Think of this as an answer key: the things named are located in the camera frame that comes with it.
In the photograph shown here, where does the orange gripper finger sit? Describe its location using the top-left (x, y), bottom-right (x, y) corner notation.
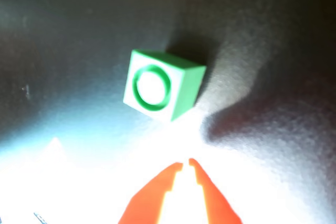
top-left (117, 162), bottom-right (184, 224)
top-left (188, 157), bottom-right (244, 224)

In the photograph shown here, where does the green cube with round recess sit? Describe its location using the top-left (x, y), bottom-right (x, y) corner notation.
top-left (122, 49), bottom-right (207, 122)

